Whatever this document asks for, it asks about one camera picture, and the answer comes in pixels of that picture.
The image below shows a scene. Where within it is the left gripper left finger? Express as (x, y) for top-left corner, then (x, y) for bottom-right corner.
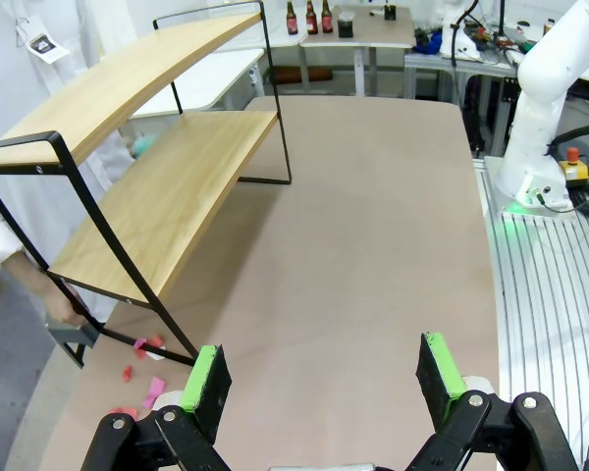
(80, 344), (235, 471)

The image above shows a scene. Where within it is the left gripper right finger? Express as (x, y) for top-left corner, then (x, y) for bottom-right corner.
(406, 331), (583, 471)

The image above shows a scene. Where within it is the grey dustpan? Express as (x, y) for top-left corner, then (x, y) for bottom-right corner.
(44, 315), (102, 370)

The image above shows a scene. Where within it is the wooden two-tier black-framed shelf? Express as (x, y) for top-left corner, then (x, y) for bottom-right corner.
(0, 0), (295, 370)

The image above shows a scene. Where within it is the person's right hand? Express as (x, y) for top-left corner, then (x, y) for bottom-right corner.
(25, 271), (88, 329)

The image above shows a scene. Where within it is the yellow emergency stop box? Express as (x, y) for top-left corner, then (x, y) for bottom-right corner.
(558, 145), (589, 187)

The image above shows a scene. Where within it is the white rounded table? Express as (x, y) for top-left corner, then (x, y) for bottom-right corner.
(129, 47), (267, 120)

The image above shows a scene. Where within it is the blue glove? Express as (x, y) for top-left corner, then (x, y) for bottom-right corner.
(415, 27), (445, 56)

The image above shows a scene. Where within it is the beige-topped background table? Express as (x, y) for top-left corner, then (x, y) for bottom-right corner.
(298, 4), (417, 98)

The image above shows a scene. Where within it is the person in white lab coat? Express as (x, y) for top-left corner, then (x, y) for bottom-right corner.
(0, 0), (146, 276)

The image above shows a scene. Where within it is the white hang tag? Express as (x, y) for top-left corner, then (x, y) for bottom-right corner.
(16, 13), (71, 65)

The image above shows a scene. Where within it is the grooved aluminium base plate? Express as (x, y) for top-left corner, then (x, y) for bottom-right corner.
(479, 155), (589, 471)

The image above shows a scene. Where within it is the aluminium frame workbench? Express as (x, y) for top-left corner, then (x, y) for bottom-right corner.
(403, 47), (520, 151)

